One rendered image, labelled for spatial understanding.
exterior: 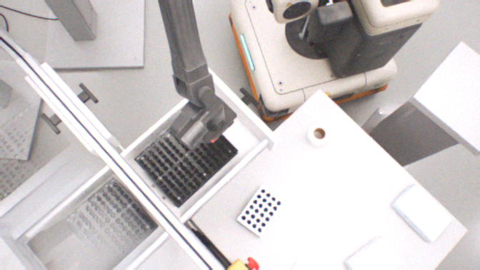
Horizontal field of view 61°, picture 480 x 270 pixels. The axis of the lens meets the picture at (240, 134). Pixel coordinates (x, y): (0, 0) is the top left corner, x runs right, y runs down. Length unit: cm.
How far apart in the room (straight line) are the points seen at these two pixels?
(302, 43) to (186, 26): 123
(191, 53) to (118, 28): 151
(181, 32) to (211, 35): 148
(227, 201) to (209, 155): 18
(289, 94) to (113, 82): 92
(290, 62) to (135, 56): 82
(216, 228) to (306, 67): 96
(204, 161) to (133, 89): 113
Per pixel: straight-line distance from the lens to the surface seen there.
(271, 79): 186
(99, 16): 236
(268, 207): 119
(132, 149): 115
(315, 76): 189
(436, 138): 164
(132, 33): 227
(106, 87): 221
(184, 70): 81
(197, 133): 88
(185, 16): 78
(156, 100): 213
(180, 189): 110
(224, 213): 122
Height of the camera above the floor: 198
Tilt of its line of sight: 75 degrees down
